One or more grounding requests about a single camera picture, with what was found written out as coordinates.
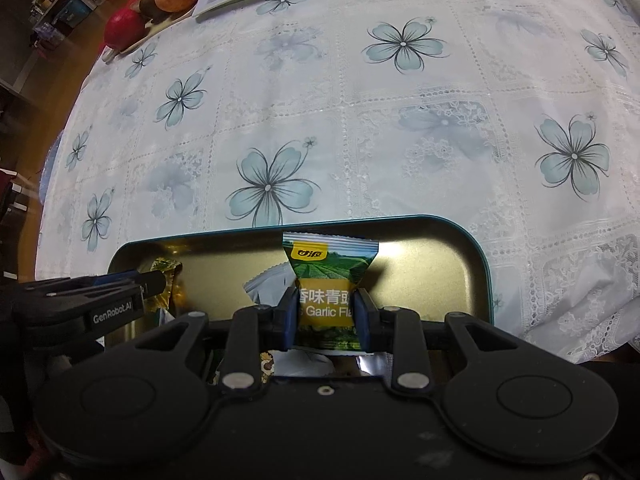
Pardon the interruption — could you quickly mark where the red round fruit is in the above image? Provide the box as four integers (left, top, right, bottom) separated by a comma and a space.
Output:
103, 8, 148, 50

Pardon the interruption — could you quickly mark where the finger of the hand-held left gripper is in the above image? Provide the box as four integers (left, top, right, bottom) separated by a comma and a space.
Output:
95, 269, 167, 297

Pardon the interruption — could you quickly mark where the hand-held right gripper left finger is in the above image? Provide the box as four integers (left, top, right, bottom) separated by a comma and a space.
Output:
107, 287, 299, 393

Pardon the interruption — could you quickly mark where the beige fruit tray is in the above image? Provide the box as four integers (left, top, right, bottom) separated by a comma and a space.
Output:
102, 0, 213, 63

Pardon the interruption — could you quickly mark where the grey silver snack packet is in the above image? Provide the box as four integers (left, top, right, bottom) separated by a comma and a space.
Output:
243, 264, 293, 307

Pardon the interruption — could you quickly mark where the gold metal tin box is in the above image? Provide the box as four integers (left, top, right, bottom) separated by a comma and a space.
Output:
105, 215, 496, 386

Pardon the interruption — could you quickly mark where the gold foil candy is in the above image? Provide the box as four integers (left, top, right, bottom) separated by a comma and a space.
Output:
149, 257, 185, 313

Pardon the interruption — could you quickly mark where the white shelf unit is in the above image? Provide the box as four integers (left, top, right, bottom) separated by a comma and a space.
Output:
30, 0, 106, 41

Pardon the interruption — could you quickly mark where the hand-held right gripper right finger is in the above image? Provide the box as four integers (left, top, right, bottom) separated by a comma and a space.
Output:
352, 292, 538, 395

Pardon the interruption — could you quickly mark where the green pea snack packet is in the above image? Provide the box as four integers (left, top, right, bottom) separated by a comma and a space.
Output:
281, 231, 380, 356

